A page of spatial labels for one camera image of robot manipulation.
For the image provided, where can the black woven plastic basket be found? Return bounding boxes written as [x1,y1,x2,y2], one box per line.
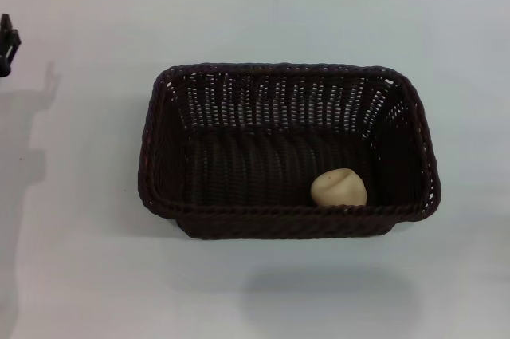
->
[137,61,442,241]

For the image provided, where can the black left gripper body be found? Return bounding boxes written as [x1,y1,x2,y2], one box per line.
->
[0,53,14,78]

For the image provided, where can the beige round bread bun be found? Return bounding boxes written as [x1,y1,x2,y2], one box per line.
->
[310,168,368,207]

